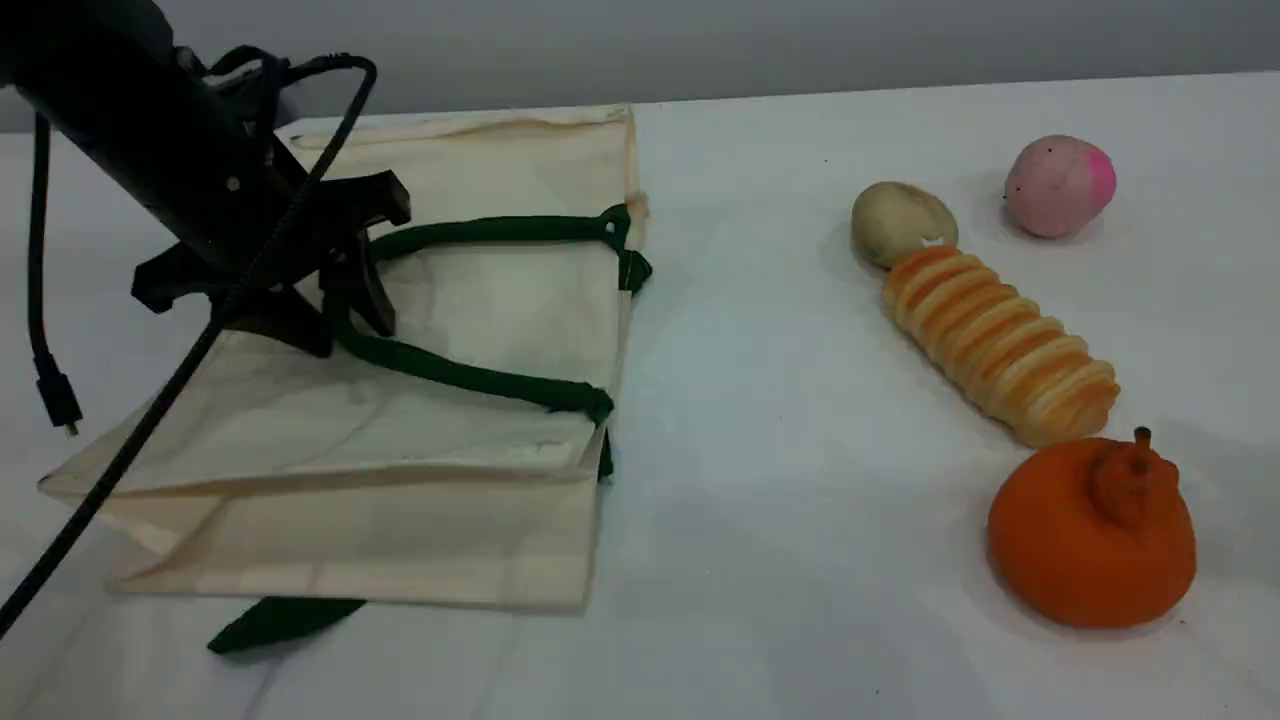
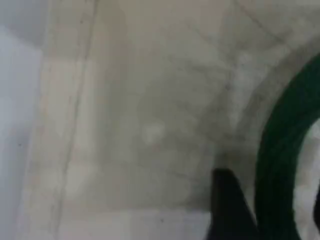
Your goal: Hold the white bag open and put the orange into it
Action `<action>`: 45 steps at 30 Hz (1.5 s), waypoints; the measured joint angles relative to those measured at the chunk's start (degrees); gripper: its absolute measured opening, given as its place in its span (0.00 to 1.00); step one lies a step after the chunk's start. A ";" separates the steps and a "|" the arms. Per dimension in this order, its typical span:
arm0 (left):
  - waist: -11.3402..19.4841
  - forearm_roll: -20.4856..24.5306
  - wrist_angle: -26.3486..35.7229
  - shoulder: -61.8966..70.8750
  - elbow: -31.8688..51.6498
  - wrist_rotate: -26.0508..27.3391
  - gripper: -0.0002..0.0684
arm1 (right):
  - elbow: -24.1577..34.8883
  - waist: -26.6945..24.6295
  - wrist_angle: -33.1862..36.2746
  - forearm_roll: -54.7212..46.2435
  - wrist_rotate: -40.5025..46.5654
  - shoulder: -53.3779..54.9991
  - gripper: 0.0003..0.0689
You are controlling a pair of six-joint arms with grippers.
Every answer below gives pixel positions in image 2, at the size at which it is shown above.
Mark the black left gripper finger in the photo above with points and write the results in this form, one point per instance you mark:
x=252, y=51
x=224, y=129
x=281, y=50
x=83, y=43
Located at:
x=317, y=205
x=230, y=212

